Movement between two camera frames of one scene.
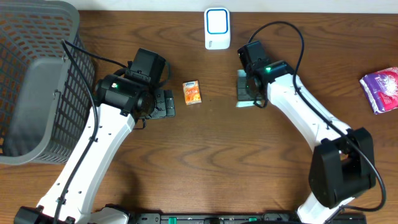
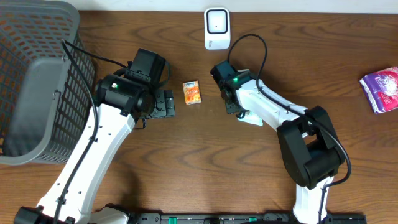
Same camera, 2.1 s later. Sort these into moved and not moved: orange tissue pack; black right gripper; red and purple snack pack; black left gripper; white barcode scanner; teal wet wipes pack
Moved: black right gripper; teal wet wipes pack
Not moved: orange tissue pack; black left gripper; white barcode scanner; red and purple snack pack
